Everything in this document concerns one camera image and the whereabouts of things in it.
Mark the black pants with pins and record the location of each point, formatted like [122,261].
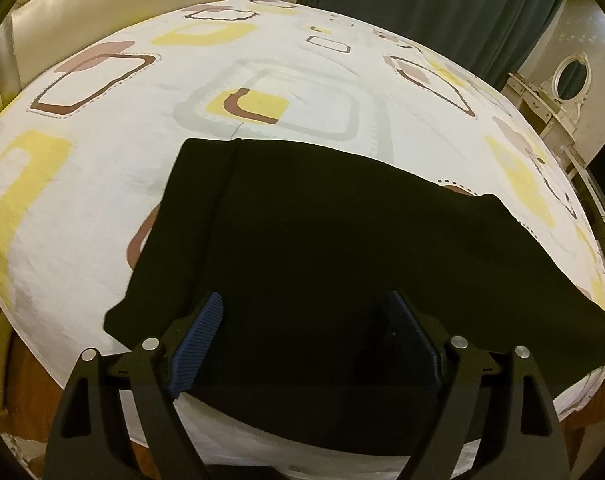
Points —
[307,235]

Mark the white patterned bedsheet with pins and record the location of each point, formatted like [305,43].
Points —
[307,60]

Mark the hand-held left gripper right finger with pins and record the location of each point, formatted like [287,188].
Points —
[412,345]

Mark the cream leather headboard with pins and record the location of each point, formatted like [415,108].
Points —
[107,0]

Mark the white vanity dresser with mirror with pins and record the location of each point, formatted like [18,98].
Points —
[572,80]

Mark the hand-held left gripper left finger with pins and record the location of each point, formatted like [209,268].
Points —
[197,345]

